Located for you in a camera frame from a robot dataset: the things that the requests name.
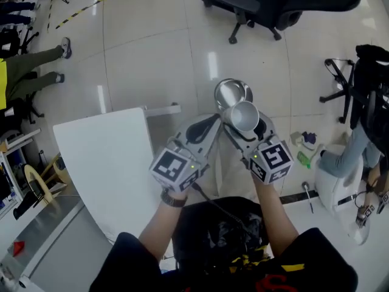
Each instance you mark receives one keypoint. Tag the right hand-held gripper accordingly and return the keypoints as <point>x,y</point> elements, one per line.
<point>273,160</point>

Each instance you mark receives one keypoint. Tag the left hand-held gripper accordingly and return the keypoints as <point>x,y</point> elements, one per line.
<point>170,166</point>

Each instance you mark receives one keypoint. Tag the white paper cup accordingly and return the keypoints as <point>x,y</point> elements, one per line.
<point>243,117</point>

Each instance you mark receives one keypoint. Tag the round steel trash bin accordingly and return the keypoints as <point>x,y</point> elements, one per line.
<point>231,93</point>

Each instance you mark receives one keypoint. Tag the person's left forearm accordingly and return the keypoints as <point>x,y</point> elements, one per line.
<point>161,227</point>

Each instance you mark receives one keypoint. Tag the person's right forearm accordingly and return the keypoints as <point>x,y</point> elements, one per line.
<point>275,217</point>

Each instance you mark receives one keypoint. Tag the small white container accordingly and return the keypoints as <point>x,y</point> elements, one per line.
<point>296,138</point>

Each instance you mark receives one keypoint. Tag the person's beige trousers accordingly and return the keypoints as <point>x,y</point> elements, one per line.
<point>231,175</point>

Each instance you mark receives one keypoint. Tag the green bottle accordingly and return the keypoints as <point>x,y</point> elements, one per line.
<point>304,160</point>

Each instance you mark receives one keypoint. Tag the purple cloth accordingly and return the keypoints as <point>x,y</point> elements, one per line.
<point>310,137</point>

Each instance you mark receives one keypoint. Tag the black wristwatch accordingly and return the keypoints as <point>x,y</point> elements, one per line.
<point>171,200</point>

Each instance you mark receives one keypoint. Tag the black chest pack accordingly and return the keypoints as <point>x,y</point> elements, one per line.
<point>218,224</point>

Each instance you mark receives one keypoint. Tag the white appliance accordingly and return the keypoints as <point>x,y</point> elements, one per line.
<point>331,187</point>

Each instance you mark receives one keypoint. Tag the black backpack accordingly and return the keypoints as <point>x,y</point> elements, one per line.
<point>373,71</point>

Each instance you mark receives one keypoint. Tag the person's black printed shirt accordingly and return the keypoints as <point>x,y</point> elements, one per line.
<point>319,263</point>

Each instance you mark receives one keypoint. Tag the yellow black floor tape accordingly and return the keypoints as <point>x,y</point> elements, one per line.
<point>88,6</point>

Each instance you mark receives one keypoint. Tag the yellow round stool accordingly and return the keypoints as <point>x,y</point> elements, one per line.
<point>28,172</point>

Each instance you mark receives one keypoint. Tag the small red object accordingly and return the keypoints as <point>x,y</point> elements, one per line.
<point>19,248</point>

